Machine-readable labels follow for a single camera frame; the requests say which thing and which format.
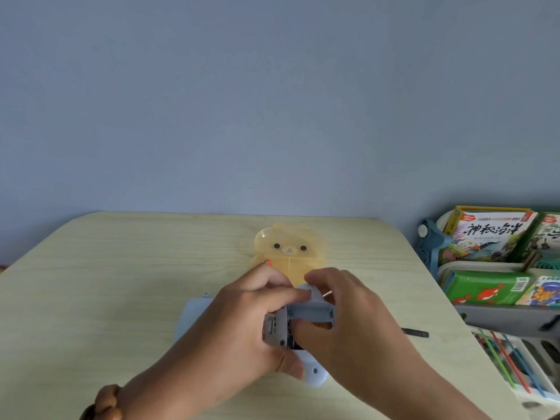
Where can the person's left hand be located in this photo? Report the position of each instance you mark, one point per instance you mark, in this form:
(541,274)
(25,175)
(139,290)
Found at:
(218,341)

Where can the person's right hand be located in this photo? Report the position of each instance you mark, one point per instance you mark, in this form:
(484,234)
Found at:
(363,328)

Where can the person's left middle finger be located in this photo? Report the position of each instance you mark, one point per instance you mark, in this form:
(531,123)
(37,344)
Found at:
(267,275)

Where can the person's right thumb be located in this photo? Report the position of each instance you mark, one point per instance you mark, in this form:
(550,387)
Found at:
(308,331)

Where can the person's left thumb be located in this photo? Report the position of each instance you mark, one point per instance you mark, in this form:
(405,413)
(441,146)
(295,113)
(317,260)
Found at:
(288,366)

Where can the grey plastic cover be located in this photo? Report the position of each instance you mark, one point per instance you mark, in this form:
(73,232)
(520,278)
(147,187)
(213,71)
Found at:
(311,311)

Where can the white electronic toy device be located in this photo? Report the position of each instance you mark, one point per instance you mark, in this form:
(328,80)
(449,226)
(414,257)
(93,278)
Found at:
(276,330)

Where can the person's right forearm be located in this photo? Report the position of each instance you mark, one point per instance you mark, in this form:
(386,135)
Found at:
(428,389)

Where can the yellow bear-shaped plastic box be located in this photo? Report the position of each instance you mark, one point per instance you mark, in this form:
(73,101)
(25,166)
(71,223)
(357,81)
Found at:
(288,249)

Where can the white plastic shell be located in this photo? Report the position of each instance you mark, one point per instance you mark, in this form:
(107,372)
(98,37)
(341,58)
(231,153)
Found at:
(192,317)

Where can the black screwdriver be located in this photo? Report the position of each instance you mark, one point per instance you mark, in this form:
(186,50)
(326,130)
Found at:
(415,332)

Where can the blue toy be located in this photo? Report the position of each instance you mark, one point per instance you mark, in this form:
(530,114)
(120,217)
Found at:
(428,247)

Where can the green box with fish print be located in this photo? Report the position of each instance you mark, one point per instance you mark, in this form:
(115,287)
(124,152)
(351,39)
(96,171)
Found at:
(485,288)

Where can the green stick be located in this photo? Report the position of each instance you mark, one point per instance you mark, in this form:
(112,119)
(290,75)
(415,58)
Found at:
(496,357)

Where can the grey and white storage cart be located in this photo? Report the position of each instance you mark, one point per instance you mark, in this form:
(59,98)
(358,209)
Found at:
(507,319)

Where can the red stick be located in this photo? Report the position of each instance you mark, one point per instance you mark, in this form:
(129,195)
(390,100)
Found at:
(509,360)

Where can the ocean picture book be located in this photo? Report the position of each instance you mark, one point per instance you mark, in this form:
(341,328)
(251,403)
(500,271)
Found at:
(490,236)

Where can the blue stick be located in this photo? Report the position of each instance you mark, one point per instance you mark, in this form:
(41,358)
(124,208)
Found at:
(525,365)

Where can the colourful cartoon box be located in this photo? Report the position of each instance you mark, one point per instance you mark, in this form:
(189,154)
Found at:
(542,292)

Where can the teal coiled toy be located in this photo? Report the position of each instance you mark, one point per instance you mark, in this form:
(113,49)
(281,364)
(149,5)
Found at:
(547,261)

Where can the green picture book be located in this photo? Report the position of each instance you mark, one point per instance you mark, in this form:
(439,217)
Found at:
(547,236)

